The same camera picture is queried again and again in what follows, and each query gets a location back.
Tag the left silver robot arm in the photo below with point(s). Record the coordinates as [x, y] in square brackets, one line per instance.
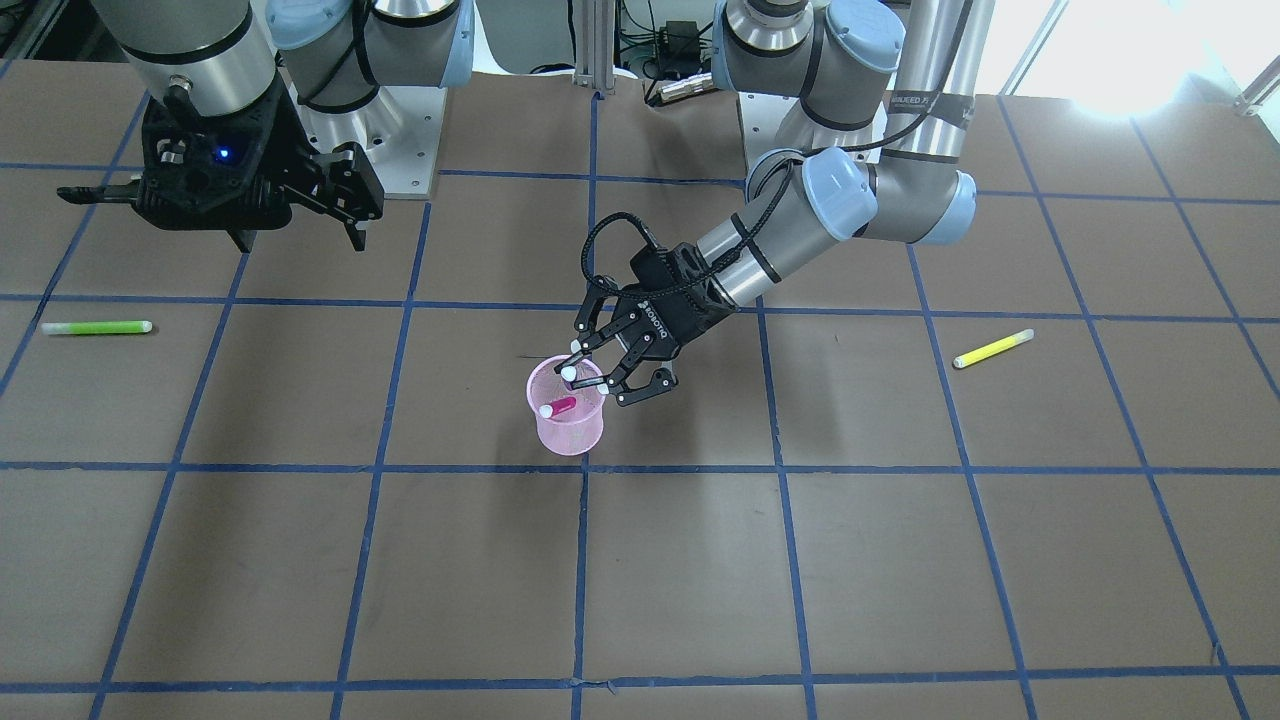
[882, 103]

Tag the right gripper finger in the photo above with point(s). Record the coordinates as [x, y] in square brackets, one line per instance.
[243, 238]
[343, 185]

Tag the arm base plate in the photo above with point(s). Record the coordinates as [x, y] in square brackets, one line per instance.
[400, 129]
[761, 118]

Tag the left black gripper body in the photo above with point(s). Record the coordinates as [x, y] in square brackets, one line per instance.
[676, 312]

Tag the yellow pen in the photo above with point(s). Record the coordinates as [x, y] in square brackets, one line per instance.
[992, 349]

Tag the pink pen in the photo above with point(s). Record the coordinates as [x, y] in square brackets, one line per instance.
[557, 407]

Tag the green pen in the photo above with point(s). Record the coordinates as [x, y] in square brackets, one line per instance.
[96, 328]

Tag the aluminium frame post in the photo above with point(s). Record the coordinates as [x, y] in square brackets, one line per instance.
[594, 29]

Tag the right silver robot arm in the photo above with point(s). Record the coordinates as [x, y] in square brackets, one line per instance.
[303, 105]

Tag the pink mesh cup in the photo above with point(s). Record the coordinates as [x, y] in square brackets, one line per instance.
[569, 421]

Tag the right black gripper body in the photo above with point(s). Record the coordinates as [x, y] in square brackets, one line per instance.
[283, 140]

